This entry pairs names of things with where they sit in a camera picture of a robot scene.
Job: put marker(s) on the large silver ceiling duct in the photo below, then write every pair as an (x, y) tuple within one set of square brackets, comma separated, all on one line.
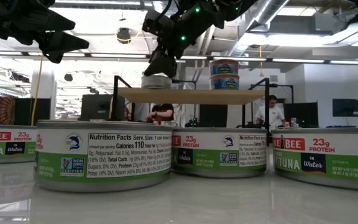
[(272, 11)]

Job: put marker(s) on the square wall vent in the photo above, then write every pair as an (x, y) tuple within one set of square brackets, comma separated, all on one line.
[(273, 78)]

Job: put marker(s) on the background black robot arm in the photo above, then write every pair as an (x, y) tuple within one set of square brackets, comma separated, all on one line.
[(192, 123)]

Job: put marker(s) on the wooden shelf black frame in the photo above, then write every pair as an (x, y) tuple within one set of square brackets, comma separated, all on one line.
[(191, 96)]

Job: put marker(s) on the long ceiling light strip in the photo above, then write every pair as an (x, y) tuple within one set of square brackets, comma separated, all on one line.
[(120, 55)]

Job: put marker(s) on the round black ceiling speaker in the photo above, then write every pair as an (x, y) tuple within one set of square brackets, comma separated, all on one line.
[(68, 77)]

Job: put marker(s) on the wall mounted black monitor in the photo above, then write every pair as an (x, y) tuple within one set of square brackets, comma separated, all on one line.
[(346, 108)]

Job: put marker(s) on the person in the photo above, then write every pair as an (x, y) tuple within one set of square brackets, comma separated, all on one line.
[(275, 115), (163, 111)]

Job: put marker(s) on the black ceiling dome device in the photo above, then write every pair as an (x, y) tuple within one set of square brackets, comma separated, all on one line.
[(123, 35)]

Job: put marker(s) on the black workstation frame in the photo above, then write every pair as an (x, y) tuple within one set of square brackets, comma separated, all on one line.
[(283, 85), (185, 81)]

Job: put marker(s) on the black partition panel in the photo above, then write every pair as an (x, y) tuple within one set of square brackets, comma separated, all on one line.
[(26, 112)]

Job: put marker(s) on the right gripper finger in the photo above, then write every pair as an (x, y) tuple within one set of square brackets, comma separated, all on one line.
[(162, 65)]

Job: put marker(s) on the black background screen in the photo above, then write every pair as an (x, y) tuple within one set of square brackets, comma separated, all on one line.
[(213, 115)]

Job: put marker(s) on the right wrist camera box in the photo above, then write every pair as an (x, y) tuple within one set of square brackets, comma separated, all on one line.
[(157, 21)]

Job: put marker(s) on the black background monitor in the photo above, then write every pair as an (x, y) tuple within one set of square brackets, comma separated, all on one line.
[(98, 107), (300, 113)]

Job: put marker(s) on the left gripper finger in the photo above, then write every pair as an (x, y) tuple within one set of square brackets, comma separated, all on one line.
[(61, 43), (59, 23)]

